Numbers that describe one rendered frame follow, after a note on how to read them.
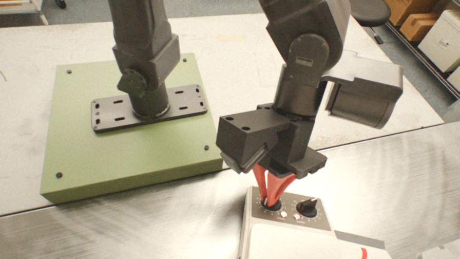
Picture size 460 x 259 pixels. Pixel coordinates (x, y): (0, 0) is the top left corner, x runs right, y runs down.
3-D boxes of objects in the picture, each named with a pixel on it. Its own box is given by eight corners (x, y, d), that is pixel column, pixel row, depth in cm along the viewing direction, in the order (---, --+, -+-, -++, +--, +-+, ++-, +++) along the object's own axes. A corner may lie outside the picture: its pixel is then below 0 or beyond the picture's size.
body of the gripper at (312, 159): (297, 184, 30) (315, 128, 27) (239, 145, 37) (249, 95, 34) (325, 169, 35) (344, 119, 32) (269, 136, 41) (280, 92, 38)
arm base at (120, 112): (210, 83, 42) (199, 55, 46) (74, 104, 37) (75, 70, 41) (209, 113, 49) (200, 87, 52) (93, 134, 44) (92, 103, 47)
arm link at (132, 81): (176, 37, 39) (142, 26, 40) (144, 74, 34) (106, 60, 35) (179, 69, 44) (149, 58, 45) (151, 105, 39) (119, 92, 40)
